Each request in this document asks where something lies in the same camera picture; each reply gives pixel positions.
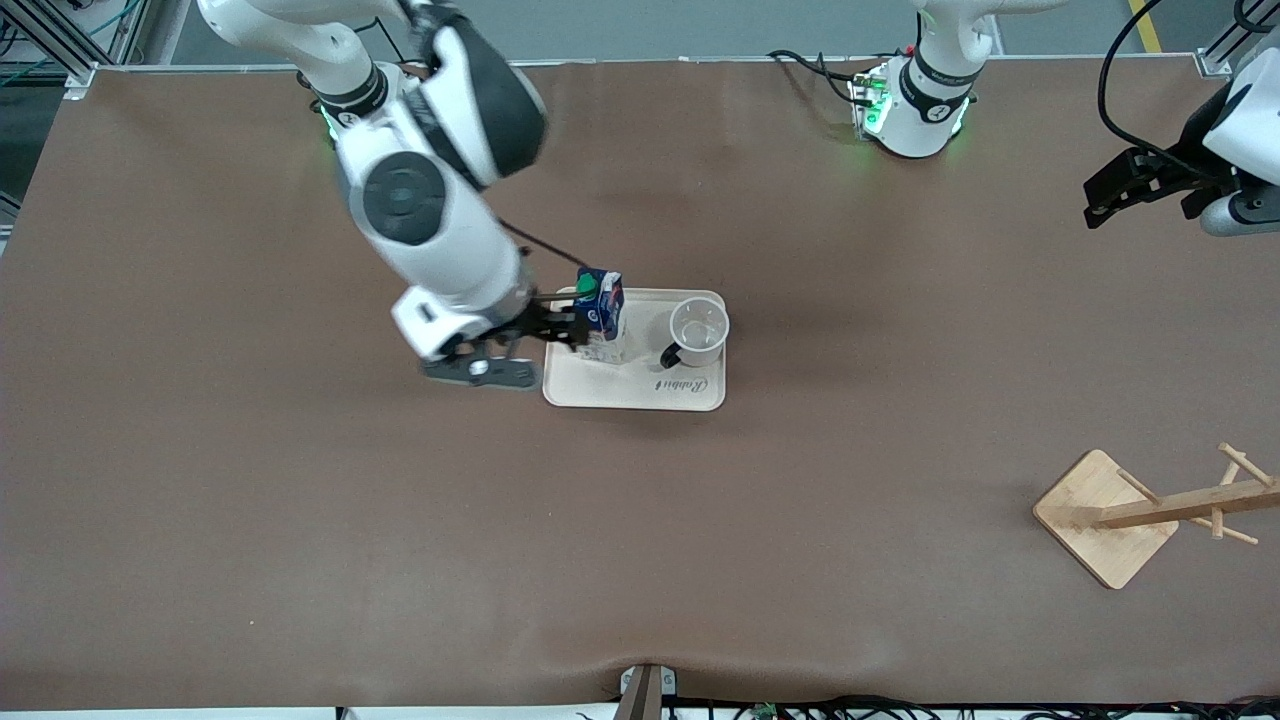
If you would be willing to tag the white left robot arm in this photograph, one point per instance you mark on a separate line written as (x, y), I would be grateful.
(920, 110)

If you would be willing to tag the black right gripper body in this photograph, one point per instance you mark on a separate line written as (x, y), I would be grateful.
(534, 321)

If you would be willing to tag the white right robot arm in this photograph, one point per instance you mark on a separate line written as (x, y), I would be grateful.
(430, 170)

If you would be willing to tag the cream rabbit print tray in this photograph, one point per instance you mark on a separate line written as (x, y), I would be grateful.
(640, 385)

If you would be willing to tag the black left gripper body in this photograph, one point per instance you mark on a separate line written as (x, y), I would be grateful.
(1176, 170)

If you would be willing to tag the wooden mug rack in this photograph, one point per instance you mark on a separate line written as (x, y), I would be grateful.
(1105, 520)

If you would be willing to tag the aluminium frame post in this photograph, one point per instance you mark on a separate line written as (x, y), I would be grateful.
(55, 40)
(1235, 40)

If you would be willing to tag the blue milk carton green cap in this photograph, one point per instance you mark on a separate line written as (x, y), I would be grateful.
(602, 310)

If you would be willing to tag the metal table edge bracket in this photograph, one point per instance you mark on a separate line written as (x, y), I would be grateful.
(646, 690)

